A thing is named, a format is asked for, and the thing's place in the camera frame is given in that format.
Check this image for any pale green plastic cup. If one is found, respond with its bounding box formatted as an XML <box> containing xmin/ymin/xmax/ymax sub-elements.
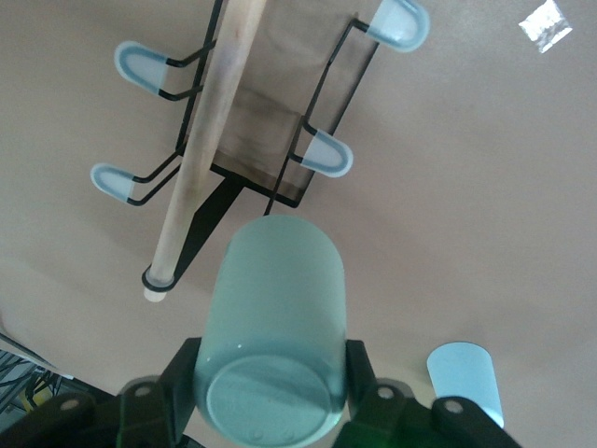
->
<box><xmin>193</xmin><ymin>215</ymin><xmax>349</xmax><ymax>445</ymax></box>

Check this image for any light blue plastic cup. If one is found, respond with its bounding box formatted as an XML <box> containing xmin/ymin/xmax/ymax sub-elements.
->
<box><xmin>426</xmin><ymin>343</ymin><xmax>507</xmax><ymax>428</ymax></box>

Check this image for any black wire cup holder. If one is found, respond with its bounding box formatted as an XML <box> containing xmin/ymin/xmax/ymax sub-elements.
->
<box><xmin>89</xmin><ymin>0</ymin><xmax>431</xmax><ymax>304</ymax></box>

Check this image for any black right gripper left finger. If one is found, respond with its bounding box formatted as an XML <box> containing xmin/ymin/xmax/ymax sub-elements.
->
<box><xmin>0</xmin><ymin>338</ymin><xmax>202</xmax><ymax>448</ymax></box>

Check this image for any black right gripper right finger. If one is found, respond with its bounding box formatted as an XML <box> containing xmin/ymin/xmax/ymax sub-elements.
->
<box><xmin>335</xmin><ymin>339</ymin><xmax>521</xmax><ymax>448</ymax></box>

